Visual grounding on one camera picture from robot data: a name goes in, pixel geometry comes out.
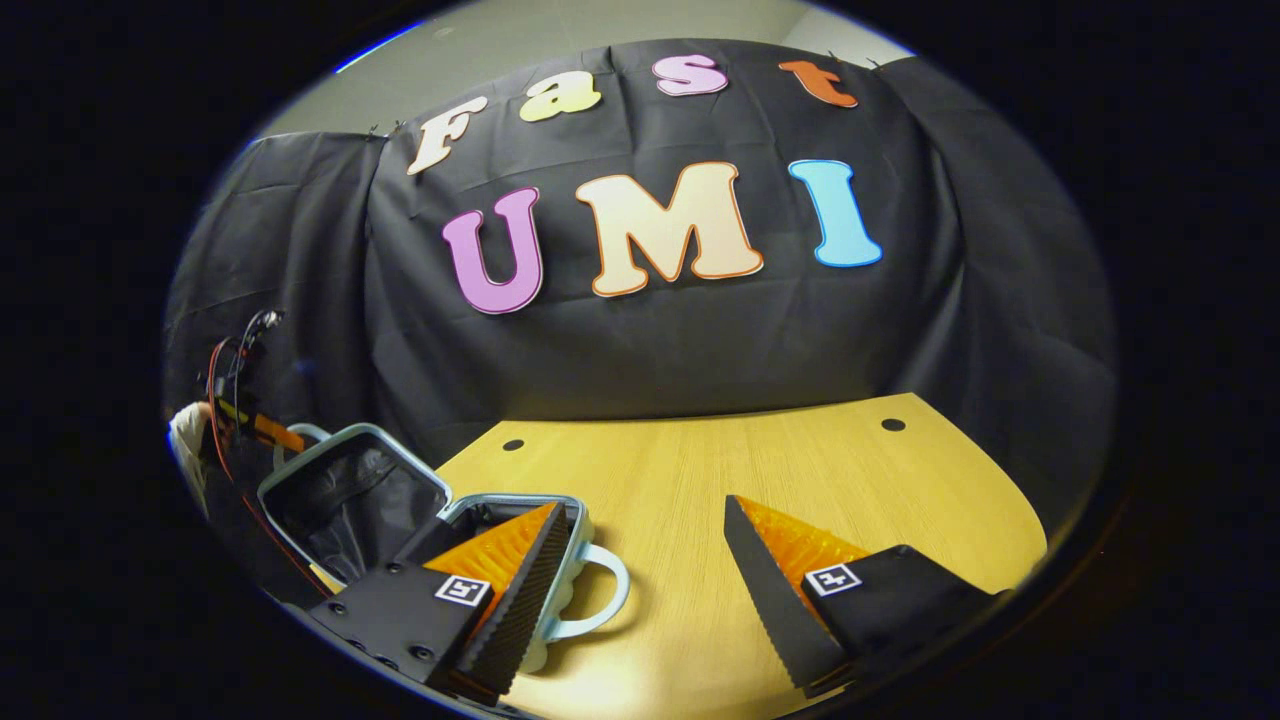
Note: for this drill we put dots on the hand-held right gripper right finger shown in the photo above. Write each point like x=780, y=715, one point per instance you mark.
x=775, y=595

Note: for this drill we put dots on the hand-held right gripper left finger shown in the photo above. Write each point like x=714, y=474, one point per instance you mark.
x=520, y=600

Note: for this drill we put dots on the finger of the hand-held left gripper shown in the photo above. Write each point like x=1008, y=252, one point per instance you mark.
x=278, y=434

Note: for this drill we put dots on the light blue small suitcase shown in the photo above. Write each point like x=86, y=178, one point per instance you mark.
x=350, y=500

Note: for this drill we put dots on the black backdrop cloth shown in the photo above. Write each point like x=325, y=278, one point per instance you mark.
x=650, y=340

